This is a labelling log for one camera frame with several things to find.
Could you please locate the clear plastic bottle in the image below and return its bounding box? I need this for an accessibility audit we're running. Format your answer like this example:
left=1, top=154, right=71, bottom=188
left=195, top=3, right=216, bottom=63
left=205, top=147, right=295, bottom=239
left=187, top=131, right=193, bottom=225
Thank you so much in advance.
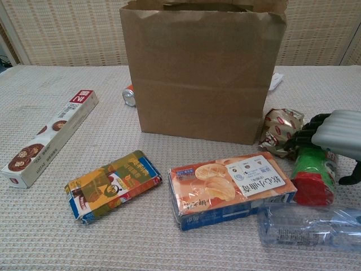
left=256, top=204, right=361, bottom=251

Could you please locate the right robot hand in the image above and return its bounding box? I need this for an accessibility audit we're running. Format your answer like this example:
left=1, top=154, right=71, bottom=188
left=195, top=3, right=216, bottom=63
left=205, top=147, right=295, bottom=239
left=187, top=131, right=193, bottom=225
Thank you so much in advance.
left=284, top=109, right=361, bottom=186

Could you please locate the orange green folded carton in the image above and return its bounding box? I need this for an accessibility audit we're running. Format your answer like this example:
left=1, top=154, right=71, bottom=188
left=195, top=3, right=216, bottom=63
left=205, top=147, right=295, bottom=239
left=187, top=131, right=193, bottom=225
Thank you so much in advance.
left=64, top=150, right=164, bottom=225

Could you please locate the brown paper bag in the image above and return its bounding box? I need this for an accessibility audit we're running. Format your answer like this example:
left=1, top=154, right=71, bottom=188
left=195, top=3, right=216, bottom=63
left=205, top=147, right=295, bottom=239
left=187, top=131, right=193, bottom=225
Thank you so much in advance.
left=118, top=0, right=288, bottom=146

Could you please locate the orange cookie package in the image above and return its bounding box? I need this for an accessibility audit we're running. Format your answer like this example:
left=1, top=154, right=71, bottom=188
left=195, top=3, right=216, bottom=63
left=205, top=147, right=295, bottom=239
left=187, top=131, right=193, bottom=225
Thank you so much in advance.
left=168, top=151, right=298, bottom=232

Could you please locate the white woven tablecloth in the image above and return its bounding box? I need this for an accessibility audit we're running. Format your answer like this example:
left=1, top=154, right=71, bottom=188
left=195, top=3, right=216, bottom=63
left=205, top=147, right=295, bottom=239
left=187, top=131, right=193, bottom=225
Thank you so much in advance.
left=0, top=65, right=361, bottom=271

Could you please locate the woven folding screen panel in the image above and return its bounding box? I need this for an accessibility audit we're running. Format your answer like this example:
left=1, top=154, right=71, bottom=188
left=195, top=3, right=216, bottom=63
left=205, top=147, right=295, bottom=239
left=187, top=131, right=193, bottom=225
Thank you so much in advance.
left=281, top=0, right=356, bottom=67
left=0, top=0, right=127, bottom=68
left=348, top=0, right=361, bottom=66

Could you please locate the gold-red foil packet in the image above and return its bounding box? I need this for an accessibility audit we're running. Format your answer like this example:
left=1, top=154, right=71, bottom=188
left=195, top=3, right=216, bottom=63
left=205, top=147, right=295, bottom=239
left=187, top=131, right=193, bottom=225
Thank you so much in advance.
left=258, top=108, right=305, bottom=160

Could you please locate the long white cookie box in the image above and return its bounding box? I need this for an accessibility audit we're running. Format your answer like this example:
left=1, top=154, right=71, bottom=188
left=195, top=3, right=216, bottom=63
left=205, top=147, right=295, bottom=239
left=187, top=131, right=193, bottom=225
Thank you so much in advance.
left=1, top=89, right=99, bottom=189

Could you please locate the white pink packet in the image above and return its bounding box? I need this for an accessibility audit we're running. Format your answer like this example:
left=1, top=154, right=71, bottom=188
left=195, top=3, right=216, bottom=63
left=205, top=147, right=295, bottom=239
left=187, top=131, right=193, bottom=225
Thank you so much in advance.
left=269, top=72, right=284, bottom=91

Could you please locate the green can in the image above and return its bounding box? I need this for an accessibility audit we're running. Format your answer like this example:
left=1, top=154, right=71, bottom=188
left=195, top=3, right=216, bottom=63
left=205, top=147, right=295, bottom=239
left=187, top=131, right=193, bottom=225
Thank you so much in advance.
left=290, top=146, right=339, bottom=207

